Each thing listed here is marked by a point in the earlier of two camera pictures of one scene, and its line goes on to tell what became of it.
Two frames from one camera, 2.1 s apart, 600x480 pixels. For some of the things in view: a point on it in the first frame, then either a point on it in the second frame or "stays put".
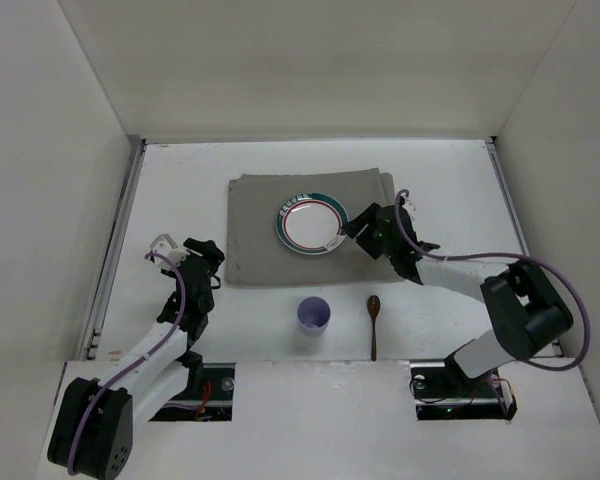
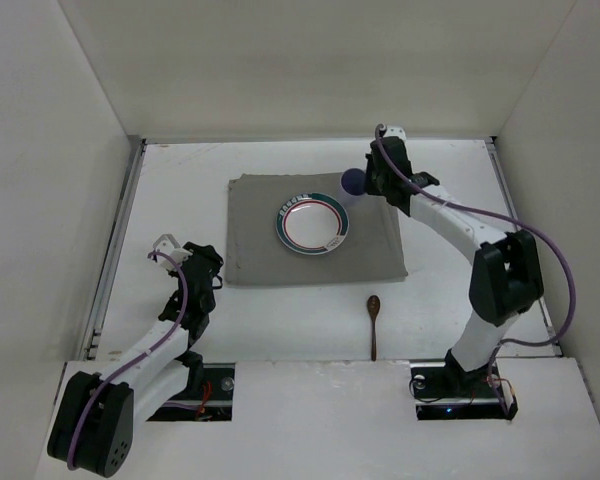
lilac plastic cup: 313,315 -> 353,186
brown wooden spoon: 373,309 stays put
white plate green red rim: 310,223 stays put
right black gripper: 371,232 -> 385,151
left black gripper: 200,258 stays put
